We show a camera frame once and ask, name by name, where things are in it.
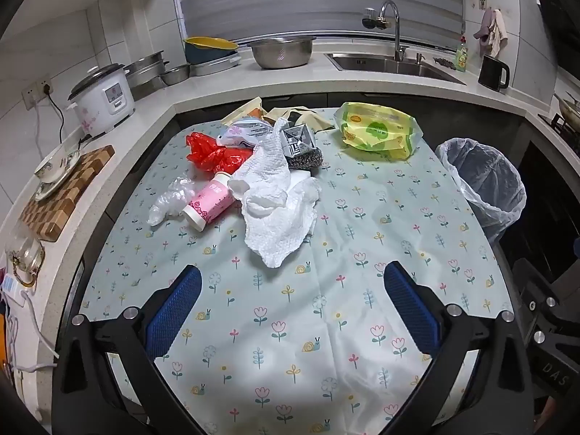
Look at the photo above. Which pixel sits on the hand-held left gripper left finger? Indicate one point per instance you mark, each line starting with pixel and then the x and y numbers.
pixel 174 308

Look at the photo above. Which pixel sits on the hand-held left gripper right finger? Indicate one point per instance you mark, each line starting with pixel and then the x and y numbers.
pixel 410 308

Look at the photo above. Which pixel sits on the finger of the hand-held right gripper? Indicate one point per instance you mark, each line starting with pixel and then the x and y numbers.
pixel 550 326

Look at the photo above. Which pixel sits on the clear plastic bag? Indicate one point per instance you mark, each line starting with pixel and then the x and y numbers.
pixel 170 199

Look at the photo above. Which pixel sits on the pink paper cup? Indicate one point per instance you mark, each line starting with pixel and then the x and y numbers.
pixel 208 201

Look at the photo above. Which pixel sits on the white trash bag liner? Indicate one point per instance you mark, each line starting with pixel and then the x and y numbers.
pixel 485 176

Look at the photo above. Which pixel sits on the yellow wet wipes packet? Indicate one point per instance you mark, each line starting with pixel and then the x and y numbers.
pixel 376 129

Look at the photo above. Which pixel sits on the green drink carton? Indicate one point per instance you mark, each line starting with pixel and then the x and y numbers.
pixel 297 138

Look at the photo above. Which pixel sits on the floral tablecloth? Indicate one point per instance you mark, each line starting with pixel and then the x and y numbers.
pixel 281 308

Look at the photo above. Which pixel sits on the black built-in oven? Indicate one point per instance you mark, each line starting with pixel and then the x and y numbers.
pixel 548 199

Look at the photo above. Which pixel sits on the white crumpled paper towel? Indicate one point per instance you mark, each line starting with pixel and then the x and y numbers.
pixel 272 217

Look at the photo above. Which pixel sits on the red plastic bag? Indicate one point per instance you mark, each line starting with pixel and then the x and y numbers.
pixel 204 152

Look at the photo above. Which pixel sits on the white power strip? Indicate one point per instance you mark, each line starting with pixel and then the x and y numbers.
pixel 11 287

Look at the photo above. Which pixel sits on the checkered wooden cutting board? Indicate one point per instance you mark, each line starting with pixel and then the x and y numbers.
pixel 86 167

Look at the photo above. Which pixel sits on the white flat paper piece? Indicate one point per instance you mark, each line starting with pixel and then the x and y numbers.
pixel 301 177

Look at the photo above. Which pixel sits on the floral saucer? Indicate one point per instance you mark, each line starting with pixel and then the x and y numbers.
pixel 49 191

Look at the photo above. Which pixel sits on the steel wool scrubber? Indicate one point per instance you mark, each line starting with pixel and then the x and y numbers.
pixel 306 159

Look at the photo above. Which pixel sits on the floral teacup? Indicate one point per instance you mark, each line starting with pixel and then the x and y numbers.
pixel 50 167

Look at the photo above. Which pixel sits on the white purple snack wrapper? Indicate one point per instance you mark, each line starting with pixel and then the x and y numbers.
pixel 247 133

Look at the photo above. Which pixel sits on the black gas stove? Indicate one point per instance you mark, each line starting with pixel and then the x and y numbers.
pixel 564 126

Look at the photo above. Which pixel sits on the beige cloth bag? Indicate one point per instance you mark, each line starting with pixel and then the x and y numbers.
pixel 244 108
pixel 303 117

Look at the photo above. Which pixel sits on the pan with glass lid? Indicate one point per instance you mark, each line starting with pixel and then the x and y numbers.
pixel 571 108

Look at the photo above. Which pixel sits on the white rice cooker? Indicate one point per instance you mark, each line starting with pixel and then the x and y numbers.
pixel 102 99

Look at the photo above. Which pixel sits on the small steel bowl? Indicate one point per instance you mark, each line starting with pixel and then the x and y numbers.
pixel 174 75

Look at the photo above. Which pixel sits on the steel steamer pot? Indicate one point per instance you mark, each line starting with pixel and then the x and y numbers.
pixel 145 70

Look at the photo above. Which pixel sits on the steel kitchen sink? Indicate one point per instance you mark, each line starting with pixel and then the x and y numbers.
pixel 394 67

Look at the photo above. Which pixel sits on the black mug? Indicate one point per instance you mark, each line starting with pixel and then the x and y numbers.
pixel 491 75

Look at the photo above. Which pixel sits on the dark scouring pad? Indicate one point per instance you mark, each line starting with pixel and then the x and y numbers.
pixel 444 62

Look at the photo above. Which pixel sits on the green dish soap bottle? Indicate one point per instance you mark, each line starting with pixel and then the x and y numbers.
pixel 461 56

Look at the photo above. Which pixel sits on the blue and yellow basin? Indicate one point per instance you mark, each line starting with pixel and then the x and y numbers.
pixel 208 50

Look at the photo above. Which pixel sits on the large steel colander bowl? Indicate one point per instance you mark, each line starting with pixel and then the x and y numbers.
pixel 281 54

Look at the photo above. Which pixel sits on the chrome sink faucet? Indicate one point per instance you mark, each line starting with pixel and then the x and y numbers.
pixel 397 31

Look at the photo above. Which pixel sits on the beige hanging cloth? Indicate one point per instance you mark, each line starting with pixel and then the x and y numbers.
pixel 498 31

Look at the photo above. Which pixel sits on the purple hanging cloth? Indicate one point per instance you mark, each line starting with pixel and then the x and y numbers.
pixel 487 25

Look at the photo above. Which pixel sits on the black range hood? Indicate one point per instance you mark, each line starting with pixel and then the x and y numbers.
pixel 557 31

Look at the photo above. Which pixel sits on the white wall outlet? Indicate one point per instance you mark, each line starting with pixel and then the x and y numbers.
pixel 32 95

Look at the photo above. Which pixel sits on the wall tap water filter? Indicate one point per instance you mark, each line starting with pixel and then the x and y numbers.
pixel 371 20

